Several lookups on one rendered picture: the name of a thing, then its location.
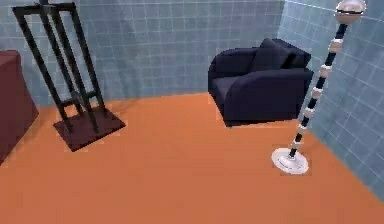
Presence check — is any dark blue cushion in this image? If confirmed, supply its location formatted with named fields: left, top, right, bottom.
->
left=250, top=37, right=292, bottom=73

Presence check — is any black and white floor lamp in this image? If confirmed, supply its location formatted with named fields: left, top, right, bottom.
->
left=270, top=0, right=367, bottom=176

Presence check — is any black frame stand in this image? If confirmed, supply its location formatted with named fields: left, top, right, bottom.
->
left=12, top=0, right=127, bottom=153

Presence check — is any dark blue armchair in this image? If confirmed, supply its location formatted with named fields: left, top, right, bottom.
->
left=207, top=38, right=315, bottom=128

